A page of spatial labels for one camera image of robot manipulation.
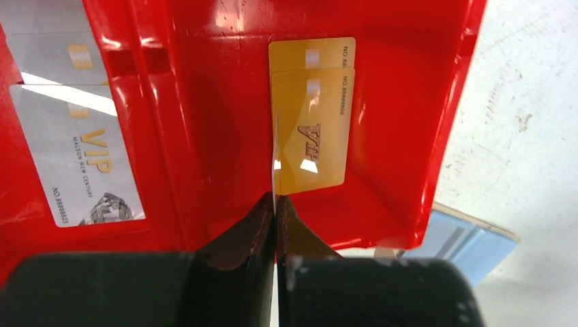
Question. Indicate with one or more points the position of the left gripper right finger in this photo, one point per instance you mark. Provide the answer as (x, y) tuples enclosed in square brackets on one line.
[(302, 258)]

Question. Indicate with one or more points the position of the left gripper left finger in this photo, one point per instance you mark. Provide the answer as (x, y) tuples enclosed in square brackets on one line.
[(230, 279)]

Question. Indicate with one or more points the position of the beige card holder wallet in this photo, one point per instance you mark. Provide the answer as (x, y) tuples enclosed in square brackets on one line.
[(471, 244)]

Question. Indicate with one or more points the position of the gold striped credit card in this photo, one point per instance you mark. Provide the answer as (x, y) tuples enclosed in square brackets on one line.
[(312, 114)]

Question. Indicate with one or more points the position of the silver VIP credit card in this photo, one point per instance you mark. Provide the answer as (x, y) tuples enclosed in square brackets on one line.
[(75, 139)]

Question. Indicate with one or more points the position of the orange card in bin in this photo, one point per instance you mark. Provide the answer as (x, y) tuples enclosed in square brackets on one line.
[(322, 53)]

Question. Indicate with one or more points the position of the silver card in bin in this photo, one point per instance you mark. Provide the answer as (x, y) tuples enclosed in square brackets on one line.
[(43, 16), (58, 58)]

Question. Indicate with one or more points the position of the red plastic bin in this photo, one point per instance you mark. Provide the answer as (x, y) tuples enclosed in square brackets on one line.
[(191, 85)]

